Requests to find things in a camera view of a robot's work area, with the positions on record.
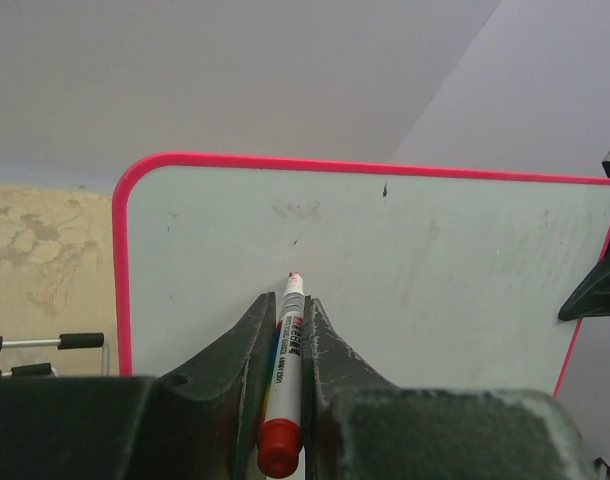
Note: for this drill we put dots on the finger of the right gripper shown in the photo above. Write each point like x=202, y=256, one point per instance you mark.
x=591, y=298

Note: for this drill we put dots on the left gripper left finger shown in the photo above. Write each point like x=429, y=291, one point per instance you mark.
x=198, y=421

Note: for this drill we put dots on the red white marker pen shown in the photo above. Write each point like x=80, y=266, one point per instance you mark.
x=279, y=435

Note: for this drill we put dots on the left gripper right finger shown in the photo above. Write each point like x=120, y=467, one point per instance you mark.
x=358, y=425

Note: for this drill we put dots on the pink framed whiteboard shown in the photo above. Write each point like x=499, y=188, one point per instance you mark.
x=437, y=277

